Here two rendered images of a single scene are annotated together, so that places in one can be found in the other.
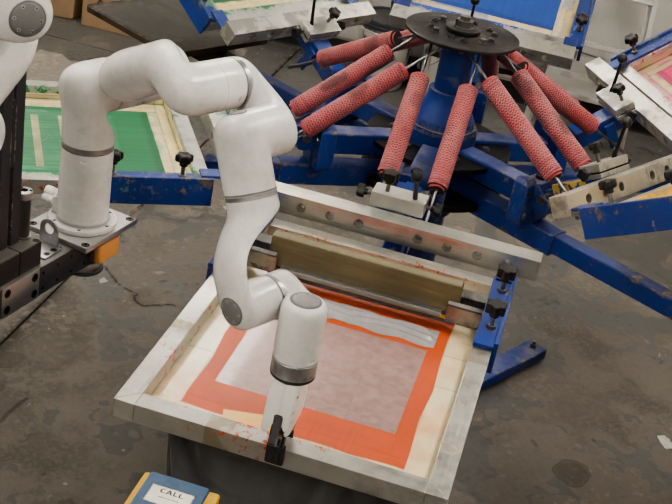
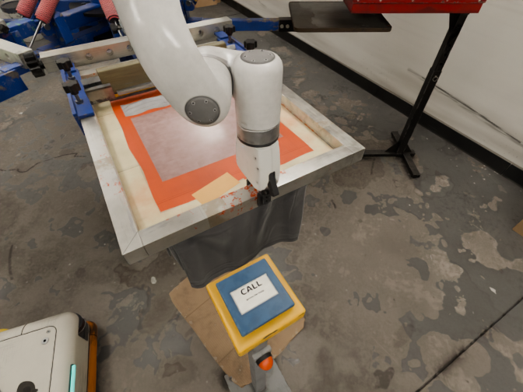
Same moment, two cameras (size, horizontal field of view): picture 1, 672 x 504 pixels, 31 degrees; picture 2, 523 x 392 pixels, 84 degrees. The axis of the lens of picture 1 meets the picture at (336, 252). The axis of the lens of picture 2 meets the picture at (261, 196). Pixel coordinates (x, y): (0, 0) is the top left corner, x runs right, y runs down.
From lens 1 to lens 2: 1.55 m
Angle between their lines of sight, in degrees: 37
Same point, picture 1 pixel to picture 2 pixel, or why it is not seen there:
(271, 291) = (219, 67)
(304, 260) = (128, 78)
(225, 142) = not seen: outside the picture
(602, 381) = not seen: hidden behind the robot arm
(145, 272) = (12, 158)
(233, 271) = (185, 58)
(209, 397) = (173, 194)
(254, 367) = (173, 155)
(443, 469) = (339, 134)
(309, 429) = not seen: hidden behind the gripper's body
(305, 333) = (278, 88)
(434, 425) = (289, 119)
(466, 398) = (290, 95)
